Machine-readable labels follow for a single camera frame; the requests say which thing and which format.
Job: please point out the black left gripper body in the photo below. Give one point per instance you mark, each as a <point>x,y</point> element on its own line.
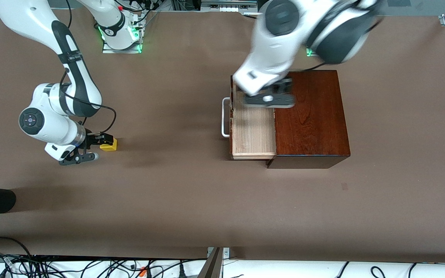
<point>283,85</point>

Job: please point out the small clear tape patch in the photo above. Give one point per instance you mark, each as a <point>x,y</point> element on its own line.
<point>345,186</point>

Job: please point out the yellow cube block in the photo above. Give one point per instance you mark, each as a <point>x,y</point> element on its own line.
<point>110,147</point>

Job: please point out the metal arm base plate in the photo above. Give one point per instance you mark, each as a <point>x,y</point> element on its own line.
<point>309,53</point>
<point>122,51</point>

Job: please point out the white power strip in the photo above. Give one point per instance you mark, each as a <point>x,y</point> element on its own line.
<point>228,8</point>

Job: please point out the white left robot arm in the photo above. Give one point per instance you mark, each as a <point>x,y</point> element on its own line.
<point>272,50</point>

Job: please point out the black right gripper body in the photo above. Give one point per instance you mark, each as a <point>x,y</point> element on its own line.
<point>91,138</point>

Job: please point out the dark brown wooden cabinet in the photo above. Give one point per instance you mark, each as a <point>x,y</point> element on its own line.
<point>315,123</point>

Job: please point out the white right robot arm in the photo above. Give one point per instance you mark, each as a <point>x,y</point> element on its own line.
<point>41,19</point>

